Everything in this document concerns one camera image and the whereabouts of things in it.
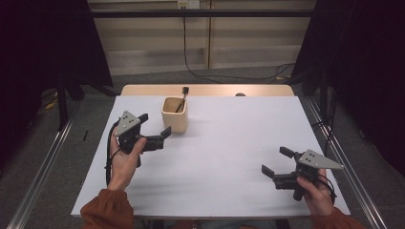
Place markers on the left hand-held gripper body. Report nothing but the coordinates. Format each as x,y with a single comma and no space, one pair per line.
127,125

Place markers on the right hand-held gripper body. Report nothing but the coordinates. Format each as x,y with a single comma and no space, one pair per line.
313,160

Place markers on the beige square pen holder cup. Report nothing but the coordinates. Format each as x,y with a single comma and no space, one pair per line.
174,122

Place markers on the person's right hand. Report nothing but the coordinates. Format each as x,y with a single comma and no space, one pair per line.
318,198

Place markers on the person's left hand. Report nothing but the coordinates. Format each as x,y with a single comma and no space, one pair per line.
122,168

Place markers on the small black floor item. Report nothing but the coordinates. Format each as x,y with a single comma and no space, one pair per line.
85,135

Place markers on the white table sheet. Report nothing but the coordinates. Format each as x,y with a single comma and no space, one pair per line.
216,159

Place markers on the wooden table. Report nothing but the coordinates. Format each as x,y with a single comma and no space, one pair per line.
207,90

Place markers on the black metal stand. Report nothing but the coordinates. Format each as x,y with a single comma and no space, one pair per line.
62,105

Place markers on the beige panelled cabinet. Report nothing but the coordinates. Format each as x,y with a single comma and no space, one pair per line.
143,41

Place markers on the black curtain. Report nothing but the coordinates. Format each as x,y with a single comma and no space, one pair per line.
31,47
366,63

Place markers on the black horizontal bar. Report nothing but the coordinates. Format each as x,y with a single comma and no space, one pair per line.
238,13

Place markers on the metal floor rail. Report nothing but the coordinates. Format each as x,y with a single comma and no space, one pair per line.
41,171
356,191

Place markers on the white wall socket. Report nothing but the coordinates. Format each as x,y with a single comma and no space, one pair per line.
189,4

